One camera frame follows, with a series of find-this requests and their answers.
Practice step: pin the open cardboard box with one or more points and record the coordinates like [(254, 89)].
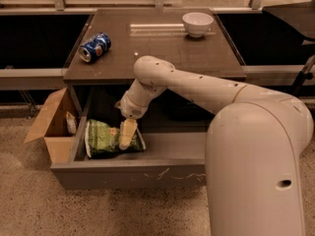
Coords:
[(50, 124)]

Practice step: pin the green jalapeno chip bag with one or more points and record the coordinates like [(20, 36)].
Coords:
[(103, 140)]

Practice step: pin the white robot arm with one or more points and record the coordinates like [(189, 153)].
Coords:
[(252, 151)]

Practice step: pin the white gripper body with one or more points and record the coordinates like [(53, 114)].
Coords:
[(132, 108)]

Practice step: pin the blue pepsi can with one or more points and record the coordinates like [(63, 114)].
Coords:
[(94, 47)]

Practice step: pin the black stand legs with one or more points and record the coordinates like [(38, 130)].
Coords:
[(303, 75)]

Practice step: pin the white ceramic bowl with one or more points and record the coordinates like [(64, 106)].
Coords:
[(197, 24)]

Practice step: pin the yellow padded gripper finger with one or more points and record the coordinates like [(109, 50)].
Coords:
[(127, 130)]

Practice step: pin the crumpled snack bag in box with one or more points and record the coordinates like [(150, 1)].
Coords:
[(71, 123)]

